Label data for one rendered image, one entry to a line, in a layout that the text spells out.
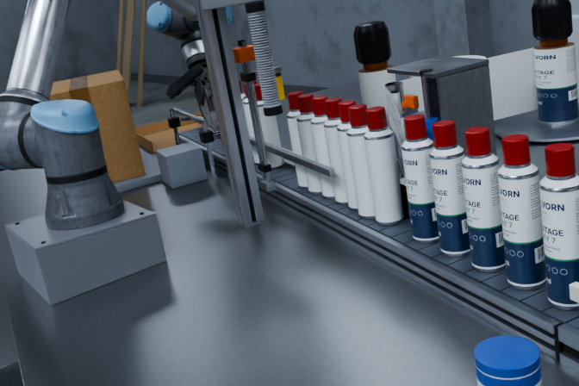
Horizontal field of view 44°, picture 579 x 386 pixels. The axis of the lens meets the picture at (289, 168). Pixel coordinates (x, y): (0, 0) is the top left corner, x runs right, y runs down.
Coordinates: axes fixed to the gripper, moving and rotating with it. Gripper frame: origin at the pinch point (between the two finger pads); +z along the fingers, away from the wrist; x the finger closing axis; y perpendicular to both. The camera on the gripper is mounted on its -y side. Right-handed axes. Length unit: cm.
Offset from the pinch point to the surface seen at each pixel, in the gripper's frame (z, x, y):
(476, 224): 53, -89, 1
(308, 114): 19, -49, 3
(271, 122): 10.5, -25.2, 5.5
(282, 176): 23.6, -24.7, 3.8
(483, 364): 69, -104, -15
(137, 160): -0.1, 14.5, -18.8
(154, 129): -29, 70, 3
